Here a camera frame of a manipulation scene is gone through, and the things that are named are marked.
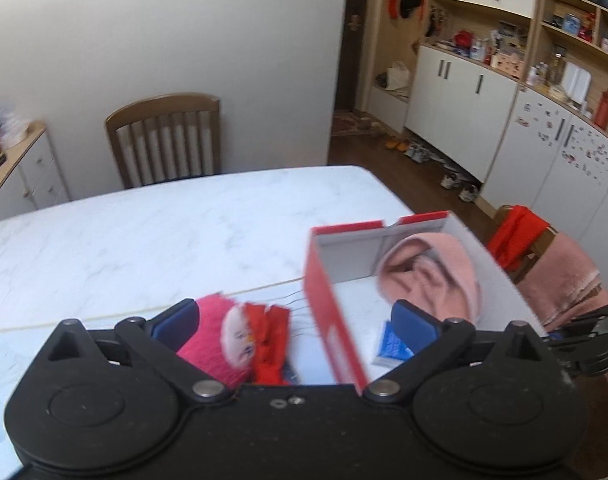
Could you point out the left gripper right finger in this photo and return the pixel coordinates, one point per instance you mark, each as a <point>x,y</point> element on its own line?
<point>436,346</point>

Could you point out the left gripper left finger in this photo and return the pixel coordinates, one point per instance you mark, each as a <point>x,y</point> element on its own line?
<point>155,343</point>

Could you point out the blue tissue pack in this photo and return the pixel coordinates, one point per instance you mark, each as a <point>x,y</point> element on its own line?
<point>391,351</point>

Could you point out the pink plush round toy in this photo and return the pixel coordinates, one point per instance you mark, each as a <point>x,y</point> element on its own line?
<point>223,345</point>

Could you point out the pink fleece garment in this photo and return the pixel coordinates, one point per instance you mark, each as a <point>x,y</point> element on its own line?
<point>433,272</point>

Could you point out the red white shoe box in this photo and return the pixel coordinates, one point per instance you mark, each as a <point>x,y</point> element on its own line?
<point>340,285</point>

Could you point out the red knotted cloth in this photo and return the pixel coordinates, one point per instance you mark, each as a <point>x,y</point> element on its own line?
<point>270,327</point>

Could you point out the pink towel on chair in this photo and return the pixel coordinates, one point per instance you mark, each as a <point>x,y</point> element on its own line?
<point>563,284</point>

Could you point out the red cloth on chair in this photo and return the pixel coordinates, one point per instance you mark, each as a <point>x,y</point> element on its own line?
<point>518,228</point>

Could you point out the wooden chair near right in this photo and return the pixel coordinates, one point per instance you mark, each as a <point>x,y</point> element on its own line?
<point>534,254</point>

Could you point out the white low sideboard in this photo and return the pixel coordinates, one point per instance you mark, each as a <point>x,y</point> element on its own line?
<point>30,178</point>

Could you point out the brown wooden chair far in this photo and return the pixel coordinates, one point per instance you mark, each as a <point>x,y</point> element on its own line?
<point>166,138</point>

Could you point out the red thermos bottle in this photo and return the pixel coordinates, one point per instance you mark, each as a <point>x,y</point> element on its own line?
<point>601,117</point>

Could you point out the white shopping bag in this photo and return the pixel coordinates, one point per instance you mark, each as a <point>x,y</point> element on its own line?
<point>398,76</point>

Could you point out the white wall cabinet unit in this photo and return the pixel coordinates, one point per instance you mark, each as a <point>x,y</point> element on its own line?
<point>470,96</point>

